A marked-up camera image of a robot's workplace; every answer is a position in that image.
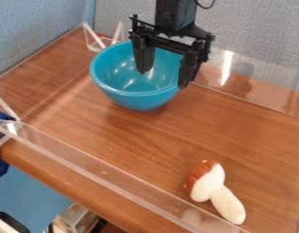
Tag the grey box under table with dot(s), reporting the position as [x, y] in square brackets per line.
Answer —
[75, 220]

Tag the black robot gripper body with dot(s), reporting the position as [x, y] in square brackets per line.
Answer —
[174, 31]

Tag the clear acrylic table barrier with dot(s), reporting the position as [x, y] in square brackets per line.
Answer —
[120, 161]

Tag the blue plastic bowl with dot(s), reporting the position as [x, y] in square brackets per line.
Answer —
[134, 90]

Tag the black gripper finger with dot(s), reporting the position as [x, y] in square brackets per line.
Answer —
[145, 54]
[189, 68]

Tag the toy mushroom brown cap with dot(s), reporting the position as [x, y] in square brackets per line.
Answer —
[205, 184]

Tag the black object at bottom left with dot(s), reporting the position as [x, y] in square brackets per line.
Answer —
[9, 225]

